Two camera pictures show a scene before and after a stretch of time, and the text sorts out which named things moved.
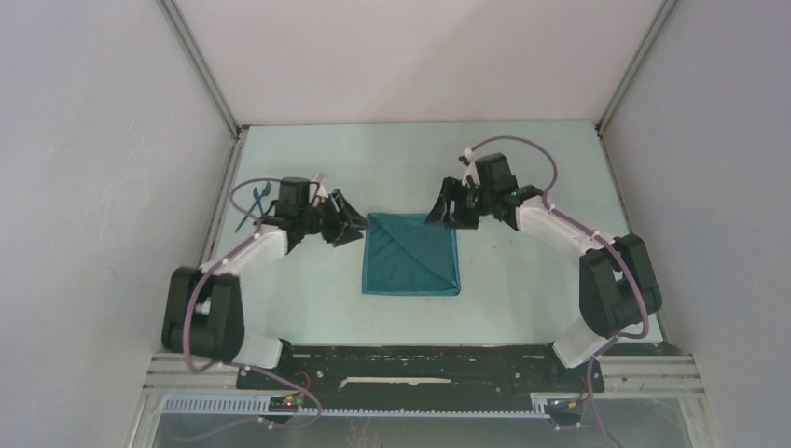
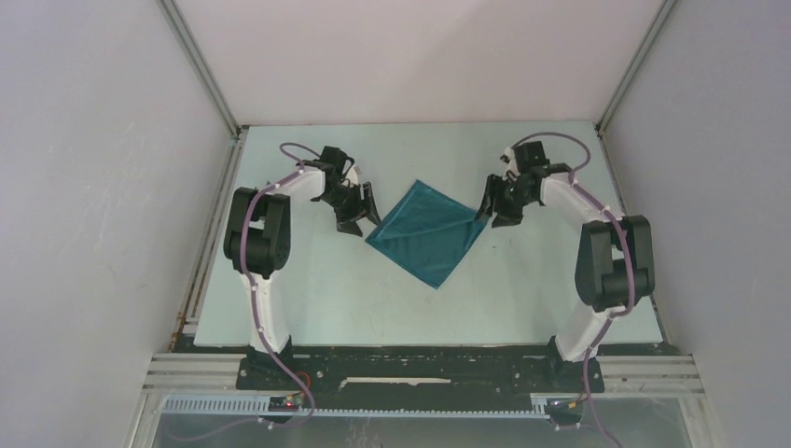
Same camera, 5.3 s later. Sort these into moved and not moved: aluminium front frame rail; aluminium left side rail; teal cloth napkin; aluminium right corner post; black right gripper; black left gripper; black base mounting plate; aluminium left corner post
Moved: black left gripper; teal cloth napkin; black right gripper
Not moved: aluminium left side rail; black base mounting plate; aluminium left corner post; aluminium right corner post; aluminium front frame rail
